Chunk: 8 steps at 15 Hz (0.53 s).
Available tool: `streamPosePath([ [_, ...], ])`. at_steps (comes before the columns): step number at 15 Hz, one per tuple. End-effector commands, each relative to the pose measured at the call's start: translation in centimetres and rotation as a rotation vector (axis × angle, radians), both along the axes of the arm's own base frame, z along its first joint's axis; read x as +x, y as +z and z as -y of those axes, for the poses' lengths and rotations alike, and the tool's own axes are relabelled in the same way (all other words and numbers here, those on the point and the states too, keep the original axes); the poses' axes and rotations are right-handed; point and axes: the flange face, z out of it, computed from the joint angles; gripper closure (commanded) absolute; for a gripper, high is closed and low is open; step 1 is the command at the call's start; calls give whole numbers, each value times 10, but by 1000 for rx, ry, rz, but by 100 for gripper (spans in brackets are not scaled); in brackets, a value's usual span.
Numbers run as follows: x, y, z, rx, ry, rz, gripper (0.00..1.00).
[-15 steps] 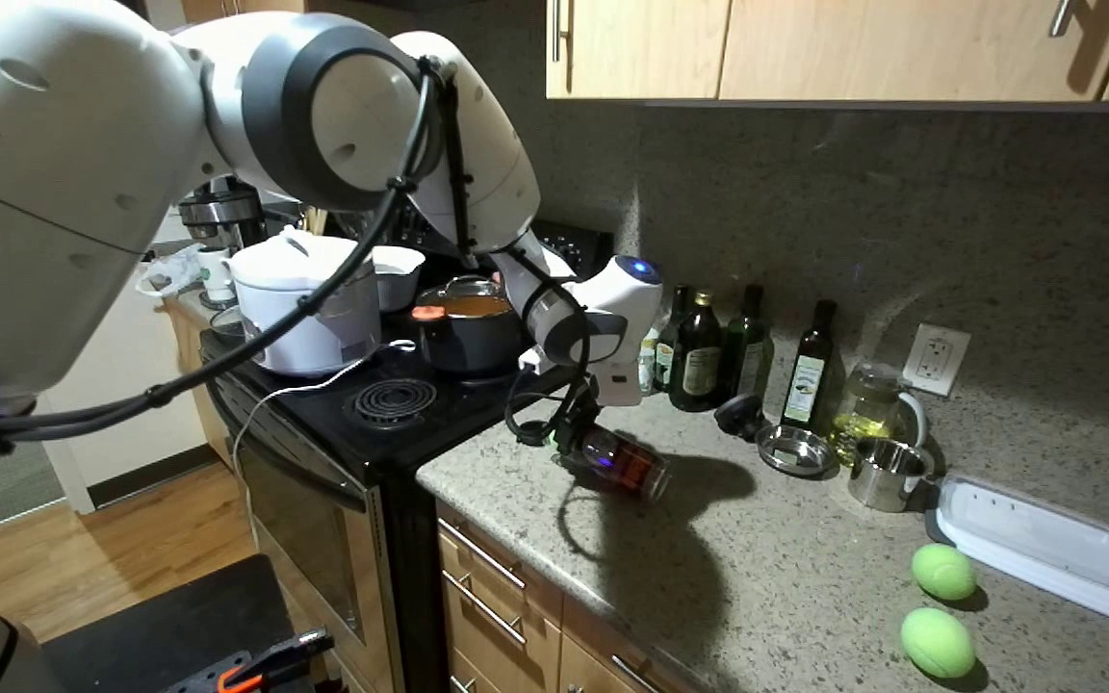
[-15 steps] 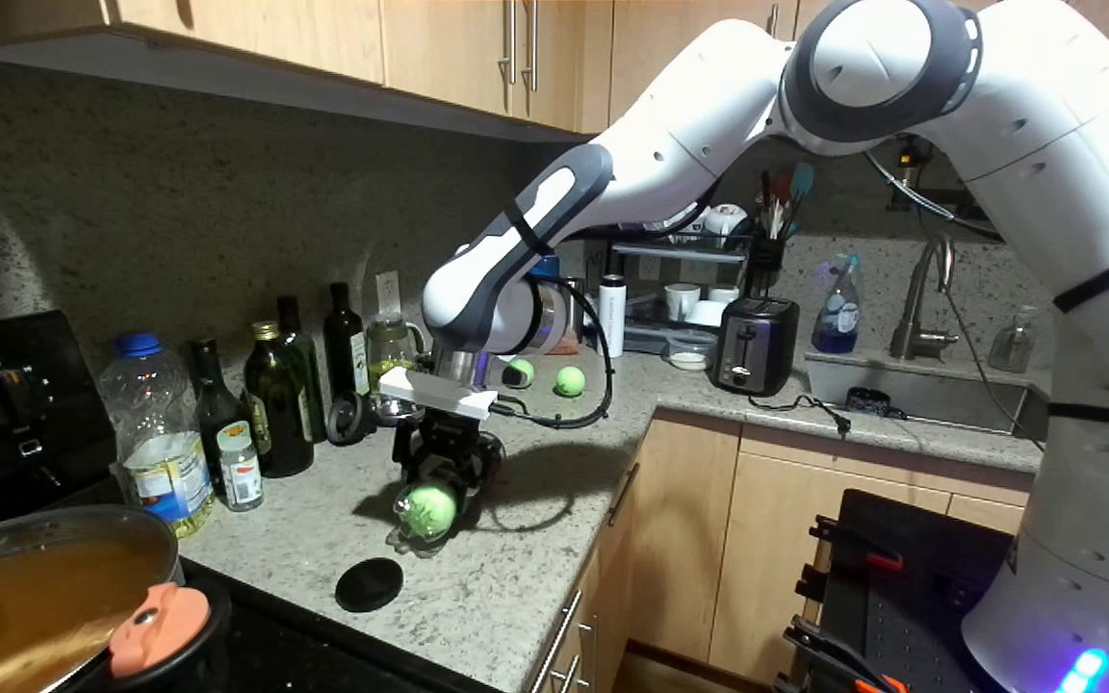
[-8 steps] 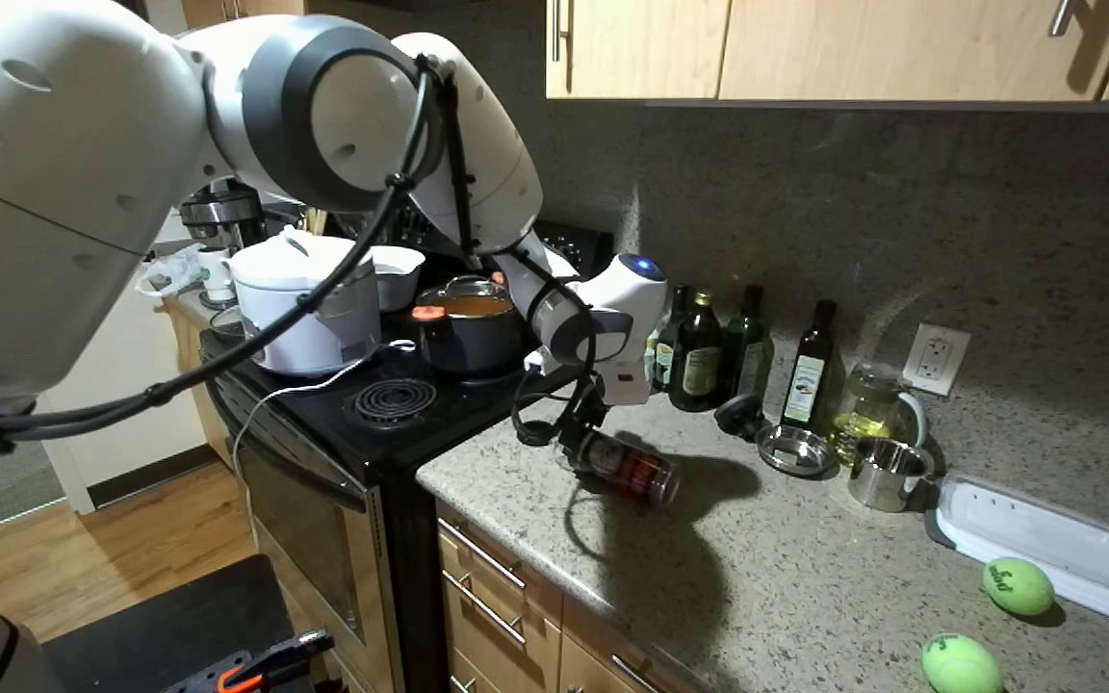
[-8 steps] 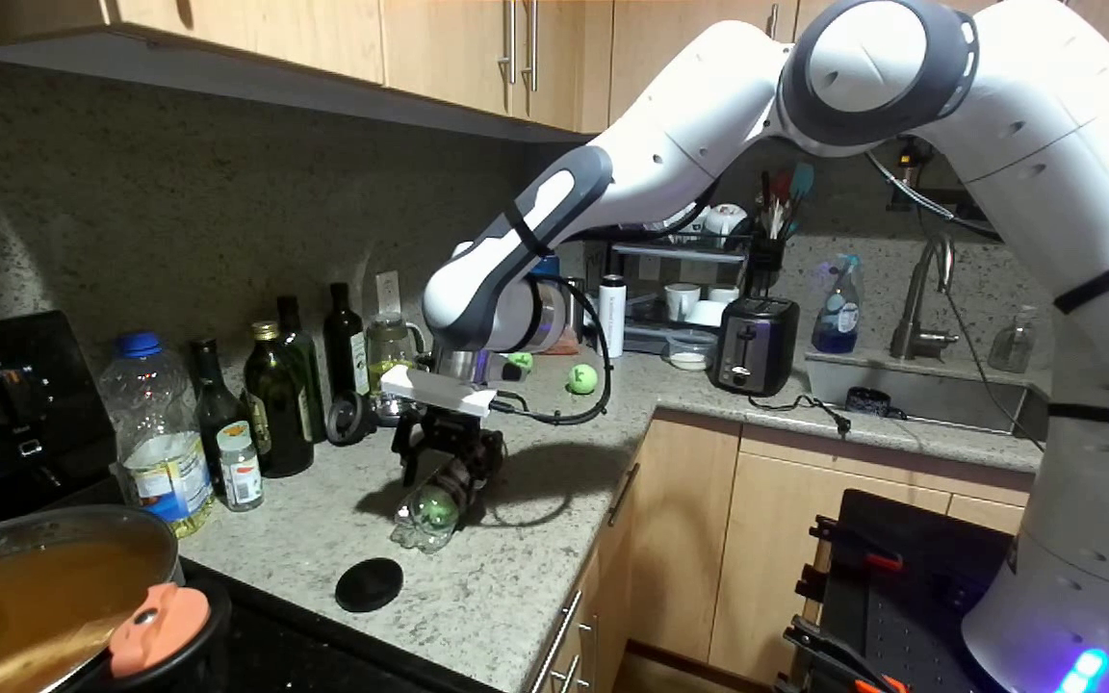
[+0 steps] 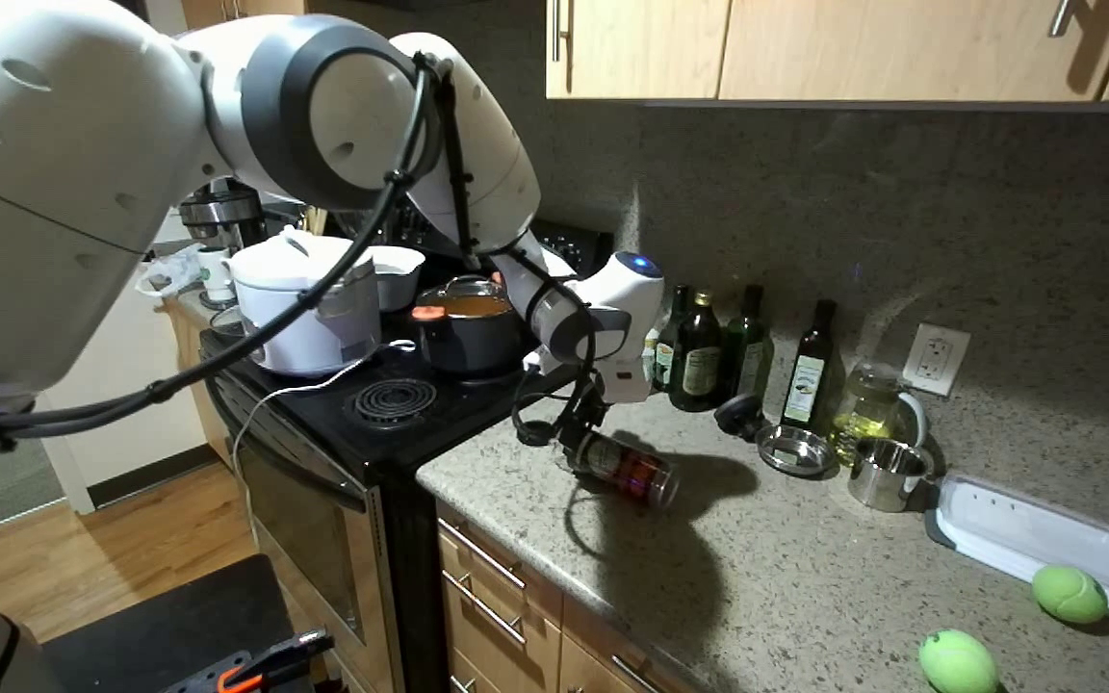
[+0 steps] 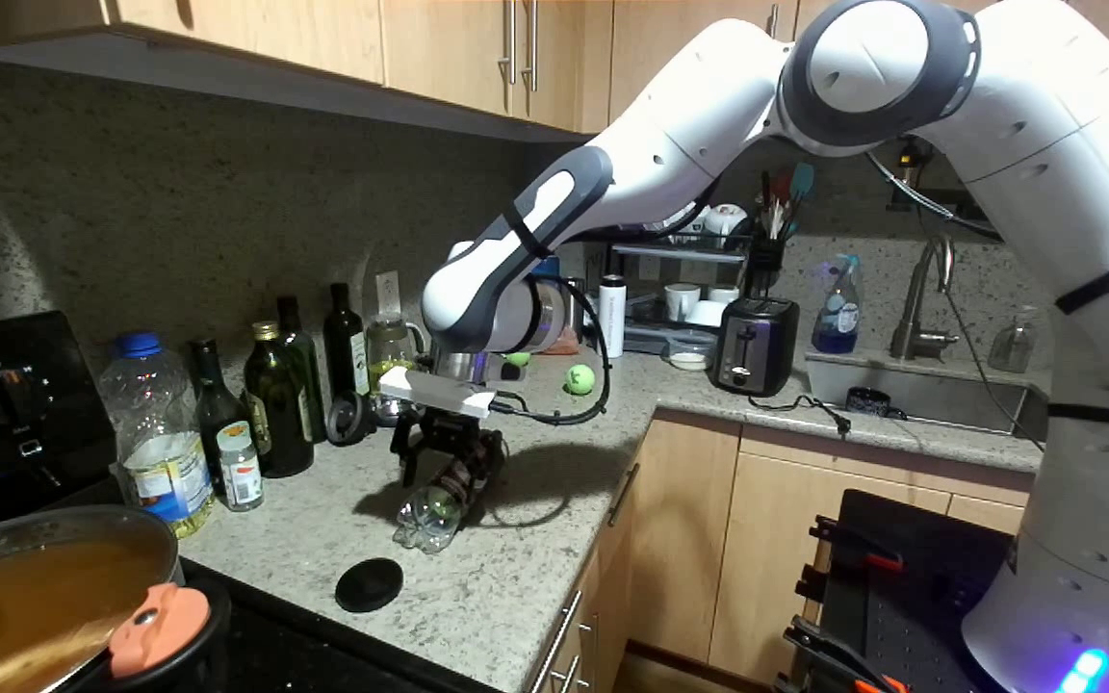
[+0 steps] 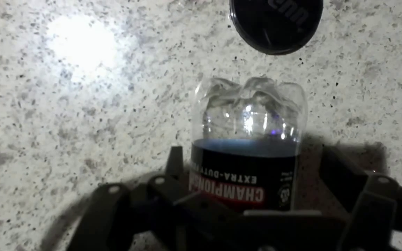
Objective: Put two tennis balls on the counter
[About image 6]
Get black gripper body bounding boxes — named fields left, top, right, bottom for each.
left=391, top=407, right=507, bottom=482

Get small metal bowl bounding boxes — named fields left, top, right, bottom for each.
left=365, top=383, right=413, bottom=428

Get black round can lid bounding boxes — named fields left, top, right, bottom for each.
left=333, top=553, right=404, bottom=618

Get clear glass oil dispenser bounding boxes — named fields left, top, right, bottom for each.
left=364, top=270, right=432, bottom=391

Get dark bottle white label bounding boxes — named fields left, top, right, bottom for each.
left=319, top=281, right=373, bottom=452

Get reddish brown packet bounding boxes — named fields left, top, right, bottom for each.
left=537, top=288, right=583, bottom=357

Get green olive oil bottle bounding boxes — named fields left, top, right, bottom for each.
left=238, top=320, right=316, bottom=482

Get slender dark glass bottle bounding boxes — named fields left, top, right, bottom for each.
left=273, top=293, right=328, bottom=447

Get small glass spice jar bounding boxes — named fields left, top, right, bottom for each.
left=212, top=419, right=267, bottom=518

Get white plastic bottle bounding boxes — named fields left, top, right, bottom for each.
left=593, top=256, right=631, bottom=362

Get wooden base cabinets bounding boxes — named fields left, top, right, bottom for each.
left=527, top=407, right=1047, bottom=693

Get dish rack with dishes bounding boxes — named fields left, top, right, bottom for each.
left=605, top=198, right=763, bottom=370

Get large plastic bottle blue cap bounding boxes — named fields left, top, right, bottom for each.
left=93, top=331, right=217, bottom=538

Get orange silicone pot holder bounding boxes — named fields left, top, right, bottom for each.
left=104, top=583, right=217, bottom=684

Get black toaster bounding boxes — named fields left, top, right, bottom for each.
left=706, top=293, right=805, bottom=401

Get utensil holder with utensils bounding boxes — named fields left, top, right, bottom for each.
left=740, top=163, right=822, bottom=301

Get blue spray bottle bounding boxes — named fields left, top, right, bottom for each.
left=809, top=252, right=866, bottom=357

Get steel pot with soup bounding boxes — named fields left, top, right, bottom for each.
left=0, top=502, right=187, bottom=693

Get black cart with red parts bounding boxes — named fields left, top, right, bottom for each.
left=780, top=485, right=1034, bottom=693

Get steel kitchen sink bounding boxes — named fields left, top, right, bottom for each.
left=803, top=349, right=1061, bottom=447

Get chrome faucet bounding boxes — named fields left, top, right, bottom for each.
left=887, top=230, right=968, bottom=366

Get clear glass soap dispenser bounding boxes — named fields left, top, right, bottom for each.
left=988, top=301, right=1044, bottom=376

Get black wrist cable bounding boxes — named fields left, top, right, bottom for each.
left=490, top=275, right=617, bottom=428

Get black toaster cord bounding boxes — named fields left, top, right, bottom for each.
left=745, top=383, right=855, bottom=438

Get wooden wall cabinets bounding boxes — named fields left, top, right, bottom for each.
left=0, top=0, right=841, bottom=145

